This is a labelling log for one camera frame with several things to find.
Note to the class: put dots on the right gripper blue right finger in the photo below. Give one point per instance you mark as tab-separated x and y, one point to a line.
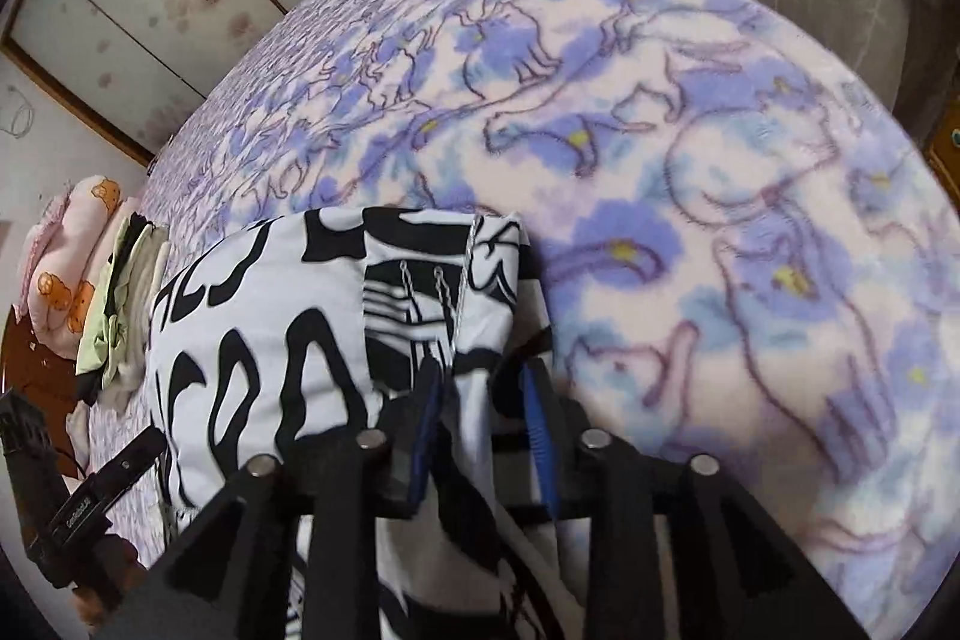
546	430

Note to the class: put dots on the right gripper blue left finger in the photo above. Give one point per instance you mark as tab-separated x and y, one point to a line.
421	420

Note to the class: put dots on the black white graffiti jacket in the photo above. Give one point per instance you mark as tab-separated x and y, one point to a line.
312	323

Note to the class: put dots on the green black folded clothes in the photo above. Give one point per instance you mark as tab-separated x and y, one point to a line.
110	363

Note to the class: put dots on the person left hand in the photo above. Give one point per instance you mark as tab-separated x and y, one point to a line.
119	569

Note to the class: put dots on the brown wooden headboard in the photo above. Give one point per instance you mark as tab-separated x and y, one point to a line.
44	379

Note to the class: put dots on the purple floral bed blanket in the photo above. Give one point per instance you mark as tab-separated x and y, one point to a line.
742	255

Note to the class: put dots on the pink bear print quilt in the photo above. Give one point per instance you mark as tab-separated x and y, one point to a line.
62	259

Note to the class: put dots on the wooden drawer cabinet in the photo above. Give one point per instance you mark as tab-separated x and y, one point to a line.
942	148

